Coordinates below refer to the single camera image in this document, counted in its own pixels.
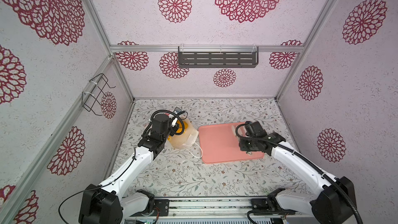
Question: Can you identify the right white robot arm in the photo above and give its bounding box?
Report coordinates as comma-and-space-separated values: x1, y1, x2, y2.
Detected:
235, 121, 363, 224

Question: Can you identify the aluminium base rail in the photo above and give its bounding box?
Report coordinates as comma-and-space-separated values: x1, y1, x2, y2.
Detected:
124, 197, 317, 224

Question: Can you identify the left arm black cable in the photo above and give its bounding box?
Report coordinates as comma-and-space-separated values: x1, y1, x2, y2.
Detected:
57, 149, 137, 224

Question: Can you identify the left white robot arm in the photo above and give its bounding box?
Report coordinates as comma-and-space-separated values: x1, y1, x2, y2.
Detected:
78, 110, 185, 224

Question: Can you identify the grey slotted wall shelf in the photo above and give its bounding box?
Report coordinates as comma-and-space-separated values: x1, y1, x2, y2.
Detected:
177, 47, 259, 68

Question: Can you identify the white floral paper bag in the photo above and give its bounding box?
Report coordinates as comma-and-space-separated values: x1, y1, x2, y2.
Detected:
169, 114, 203, 158

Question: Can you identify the orange bundt fake bread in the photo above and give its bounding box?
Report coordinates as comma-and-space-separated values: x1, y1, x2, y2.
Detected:
167, 119, 188, 141

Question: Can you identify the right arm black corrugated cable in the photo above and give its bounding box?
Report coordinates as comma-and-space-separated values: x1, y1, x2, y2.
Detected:
235, 123, 364, 224

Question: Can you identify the pink plastic tray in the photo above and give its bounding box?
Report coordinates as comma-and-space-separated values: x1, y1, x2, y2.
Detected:
198, 122, 264, 164

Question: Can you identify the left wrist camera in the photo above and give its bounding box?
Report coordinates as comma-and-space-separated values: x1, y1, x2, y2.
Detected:
173, 107, 188, 120

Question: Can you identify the black wire wall rack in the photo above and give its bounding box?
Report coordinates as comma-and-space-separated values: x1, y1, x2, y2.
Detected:
81, 73, 117, 119

